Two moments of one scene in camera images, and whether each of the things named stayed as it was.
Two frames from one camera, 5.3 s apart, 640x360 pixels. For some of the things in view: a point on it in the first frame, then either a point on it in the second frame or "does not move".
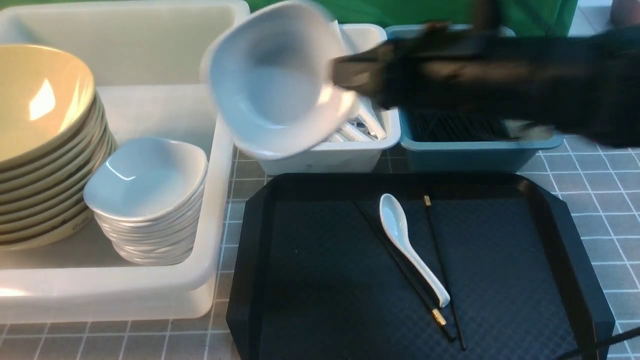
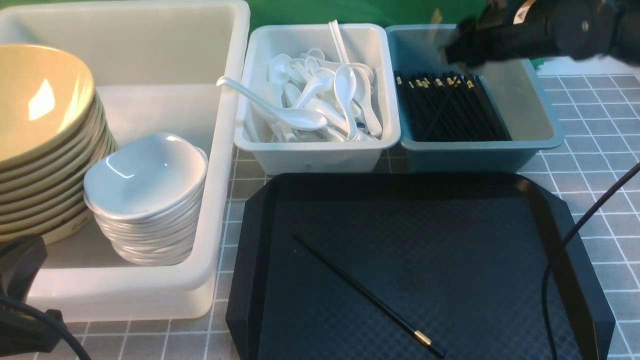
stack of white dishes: (146, 193) does not move
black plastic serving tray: (311, 278) does not move
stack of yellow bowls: (54, 127) does not move
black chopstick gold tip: (435, 310) -> (420, 336)
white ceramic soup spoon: (395, 222) -> (294, 118)
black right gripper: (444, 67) -> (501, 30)
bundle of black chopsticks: (440, 125) does not move
